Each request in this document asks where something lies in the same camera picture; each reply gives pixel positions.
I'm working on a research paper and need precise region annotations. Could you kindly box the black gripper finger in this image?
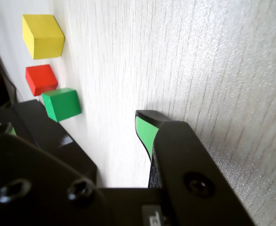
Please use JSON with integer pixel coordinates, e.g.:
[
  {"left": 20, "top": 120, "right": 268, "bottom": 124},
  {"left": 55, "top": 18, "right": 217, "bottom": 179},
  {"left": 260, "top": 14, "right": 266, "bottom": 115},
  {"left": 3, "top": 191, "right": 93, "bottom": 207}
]
[
  {"left": 0, "top": 122, "right": 107, "bottom": 226},
  {"left": 135, "top": 109, "right": 256, "bottom": 226}
]

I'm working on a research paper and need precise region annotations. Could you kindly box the green wooden cube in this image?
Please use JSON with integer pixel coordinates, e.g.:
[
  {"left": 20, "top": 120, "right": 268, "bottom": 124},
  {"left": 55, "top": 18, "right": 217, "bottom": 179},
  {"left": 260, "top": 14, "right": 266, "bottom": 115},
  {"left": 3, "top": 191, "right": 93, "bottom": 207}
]
[{"left": 41, "top": 88, "right": 81, "bottom": 122}]

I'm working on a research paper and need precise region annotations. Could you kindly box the red wooden cube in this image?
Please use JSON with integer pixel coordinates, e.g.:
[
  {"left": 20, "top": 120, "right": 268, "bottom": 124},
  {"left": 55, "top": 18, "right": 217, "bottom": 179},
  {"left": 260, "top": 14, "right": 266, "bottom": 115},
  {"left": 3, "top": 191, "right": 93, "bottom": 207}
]
[{"left": 25, "top": 64, "right": 58, "bottom": 97}]

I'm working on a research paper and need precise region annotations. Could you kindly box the yellow wooden cube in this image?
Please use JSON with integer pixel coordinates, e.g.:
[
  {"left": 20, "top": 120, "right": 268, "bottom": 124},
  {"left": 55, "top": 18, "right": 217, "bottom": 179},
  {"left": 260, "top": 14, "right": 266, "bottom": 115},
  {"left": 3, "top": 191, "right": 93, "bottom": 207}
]
[{"left": 22, "top": 14, "right": 65, "bottom": 60}]

